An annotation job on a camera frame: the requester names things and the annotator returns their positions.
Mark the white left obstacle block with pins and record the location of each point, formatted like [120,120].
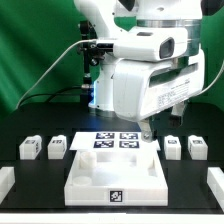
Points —
[7,180]

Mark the white square tabletop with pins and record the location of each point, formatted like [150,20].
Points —
[116,178]

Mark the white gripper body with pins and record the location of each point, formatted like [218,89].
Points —
[142,89]

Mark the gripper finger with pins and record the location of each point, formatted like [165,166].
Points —
[176,116]
[146,130]

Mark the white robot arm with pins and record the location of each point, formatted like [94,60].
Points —
[112,19]

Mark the white sheet with markers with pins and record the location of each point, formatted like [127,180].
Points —
[111,140]

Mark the white right obstacle wall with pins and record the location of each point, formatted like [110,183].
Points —
[215,181]

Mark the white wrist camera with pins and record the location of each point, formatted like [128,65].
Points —
[147,44]

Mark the black camera stand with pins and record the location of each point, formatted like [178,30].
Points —
[91,58]

